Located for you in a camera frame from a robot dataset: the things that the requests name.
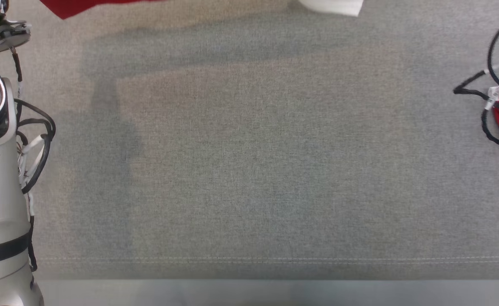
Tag grey fabric sofa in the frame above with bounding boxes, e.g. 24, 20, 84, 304
0, 0, 499, 281

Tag red jersey shirt white sleeves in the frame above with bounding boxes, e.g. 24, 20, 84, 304
39, 0, 364, 20

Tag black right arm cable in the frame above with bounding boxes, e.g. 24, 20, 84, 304
453, 17, 499, 147

